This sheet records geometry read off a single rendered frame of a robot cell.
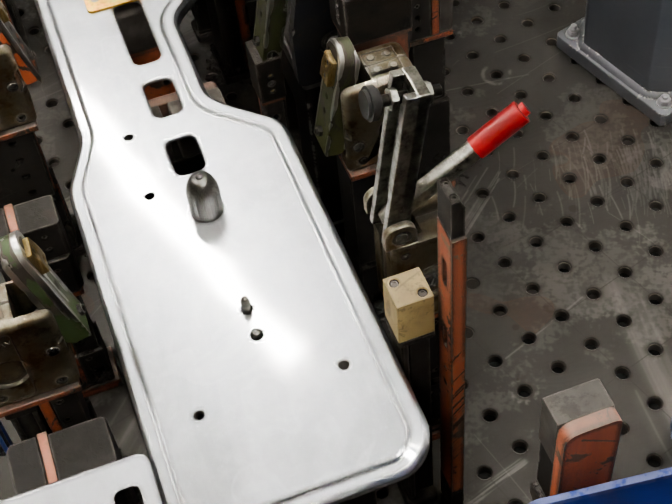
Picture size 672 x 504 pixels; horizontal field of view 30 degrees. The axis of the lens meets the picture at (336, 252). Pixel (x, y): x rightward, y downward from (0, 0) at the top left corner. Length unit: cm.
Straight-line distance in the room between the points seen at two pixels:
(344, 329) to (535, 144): 61
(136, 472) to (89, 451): 6
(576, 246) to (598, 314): 10
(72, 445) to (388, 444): 27
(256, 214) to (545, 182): 52
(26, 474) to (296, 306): 27
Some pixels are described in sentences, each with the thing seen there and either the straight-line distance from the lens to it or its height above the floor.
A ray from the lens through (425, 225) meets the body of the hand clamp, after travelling 110.
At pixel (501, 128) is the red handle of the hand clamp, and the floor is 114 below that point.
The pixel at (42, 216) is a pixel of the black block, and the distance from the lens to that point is 125.
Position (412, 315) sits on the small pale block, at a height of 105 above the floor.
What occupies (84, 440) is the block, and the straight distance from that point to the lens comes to 110.
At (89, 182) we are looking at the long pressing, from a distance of 125.
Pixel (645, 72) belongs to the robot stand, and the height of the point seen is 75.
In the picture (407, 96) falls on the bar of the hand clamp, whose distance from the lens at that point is 97.
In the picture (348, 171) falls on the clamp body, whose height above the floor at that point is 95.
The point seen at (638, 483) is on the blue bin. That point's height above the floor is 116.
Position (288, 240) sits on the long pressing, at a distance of 116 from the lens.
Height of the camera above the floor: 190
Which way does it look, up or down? 52 degrees down
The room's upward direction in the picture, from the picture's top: 7 degrees counter-clockwise
